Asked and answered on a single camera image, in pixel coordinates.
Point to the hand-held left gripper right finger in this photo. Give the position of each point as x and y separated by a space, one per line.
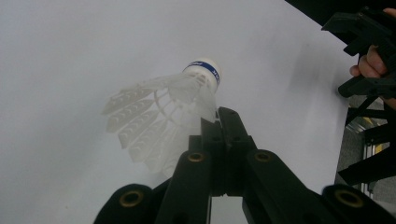
235 140

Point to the white table cover board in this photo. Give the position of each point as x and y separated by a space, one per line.
62 46

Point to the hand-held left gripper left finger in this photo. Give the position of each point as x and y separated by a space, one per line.
218 168

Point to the black stand frame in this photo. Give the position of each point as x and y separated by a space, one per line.
370 168

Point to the white shuttlecock blue band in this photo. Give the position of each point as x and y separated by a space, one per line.
202 74

